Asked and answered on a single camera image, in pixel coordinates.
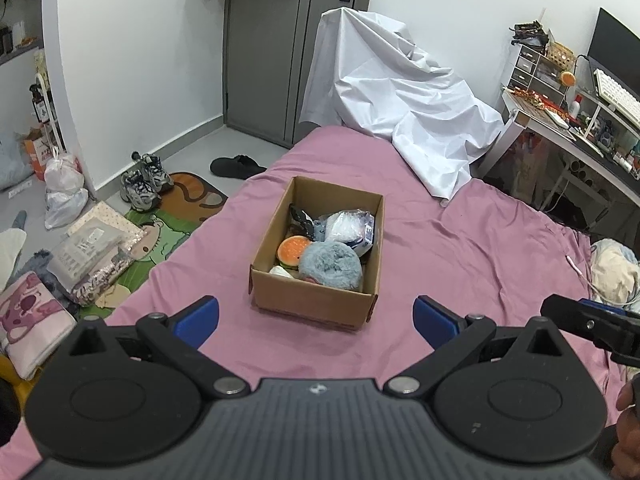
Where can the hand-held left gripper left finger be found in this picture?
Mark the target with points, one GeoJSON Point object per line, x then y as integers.
{"type": "Point", "coordinates": [200, 320]}

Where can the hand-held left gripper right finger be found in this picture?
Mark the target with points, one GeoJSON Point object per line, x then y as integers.
{"type": "Point", "coordinates": [434, 321]}

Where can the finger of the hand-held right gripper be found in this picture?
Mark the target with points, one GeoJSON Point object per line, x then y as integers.
{"type": "Point", "coordinates": [590, 325]}

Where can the white soft bundle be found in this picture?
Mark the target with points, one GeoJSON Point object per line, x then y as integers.
{"type": "Point", "coordinates": [281, 272]}

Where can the blue tissue packet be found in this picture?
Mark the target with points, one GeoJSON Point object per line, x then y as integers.
{"type": "Point", "coordinates": [367, 240]}

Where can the brown cardboard box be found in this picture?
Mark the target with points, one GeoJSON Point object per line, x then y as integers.
{"type": "Point", "coordinates": [310, 305]}

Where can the grey fluffy slipper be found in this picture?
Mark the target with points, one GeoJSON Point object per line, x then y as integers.
{"type": "Point", "coordinates": [332, 265]}

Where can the clear bag of white stuffing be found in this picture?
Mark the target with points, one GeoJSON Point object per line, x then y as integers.
{"type": "Point", "coordinates": [345, 227]}

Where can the black toy with studs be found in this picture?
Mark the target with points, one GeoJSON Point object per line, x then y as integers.
{"type": "Point", "coordinates": [305, 222]}

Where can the person's right hand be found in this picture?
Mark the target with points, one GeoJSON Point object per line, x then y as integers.
{"type": "Point", "coordinates": [629, 410]}

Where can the floral blanket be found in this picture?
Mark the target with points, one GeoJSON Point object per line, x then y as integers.
{"type": "Point", "coordinates": [615, 270]}

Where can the cartoon floor rug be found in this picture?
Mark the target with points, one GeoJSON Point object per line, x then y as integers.
{"type": "Point", "coordinates": [175, 210]}

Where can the orange burger plush toy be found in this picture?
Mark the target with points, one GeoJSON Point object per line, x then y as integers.
{"type": "Point", "coordinates": [292, 252]}

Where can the clear packaged cloth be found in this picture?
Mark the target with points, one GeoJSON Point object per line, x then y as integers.
{"type": "Point", "coordinates": [85, 255]}

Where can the grey sneaker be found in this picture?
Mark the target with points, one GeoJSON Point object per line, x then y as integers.
{"type": "Point", "coordinates": [137, 190]}
{"type": "Point", "coordinates": [155, 170]}

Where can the black slipper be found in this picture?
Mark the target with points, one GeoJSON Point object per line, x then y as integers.
{"type": "Point", "coordinates": [235, 167]}

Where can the pink cartoon cushion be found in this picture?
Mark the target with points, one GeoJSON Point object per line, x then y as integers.
{"type": "Point", "coordinates": [30, 320]}

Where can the white plastic bag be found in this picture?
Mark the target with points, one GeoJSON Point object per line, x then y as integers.
{"type": "Point", "coordinates": [62, 195]}

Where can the white draped sheet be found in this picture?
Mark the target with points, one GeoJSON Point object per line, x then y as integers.
{"type": "Point", "coordinates": [400, 110]}

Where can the white desk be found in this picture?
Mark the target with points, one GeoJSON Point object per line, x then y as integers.
{"type": "Point", "coordinates": [525, 120]}

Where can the white bottle with red cap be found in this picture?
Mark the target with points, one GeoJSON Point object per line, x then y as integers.
{"type": "Point", "coordinates": [575, 106]}

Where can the orange carton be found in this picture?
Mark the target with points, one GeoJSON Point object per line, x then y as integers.
{"type": "Point", "coordinates": [37, 155]}

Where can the white keyboard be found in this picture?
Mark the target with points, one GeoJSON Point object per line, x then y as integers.
{"type": "Point", "coordinates": [617, 95]}

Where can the grey drawer organizer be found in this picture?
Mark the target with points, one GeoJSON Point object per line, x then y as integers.
{"type": "Point", "coordinates": [532, 72]}

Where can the grey door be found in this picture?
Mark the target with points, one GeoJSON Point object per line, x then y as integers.
{"type": "Point", "coordinates": [275, 60]}

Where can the wicker basket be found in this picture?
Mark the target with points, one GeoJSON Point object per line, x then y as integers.
{"type": "Point", "coordinates": [560, 54]}

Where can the black monitor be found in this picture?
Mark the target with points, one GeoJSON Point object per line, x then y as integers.
{"type": "Point", "coordinates": [615, 50]}

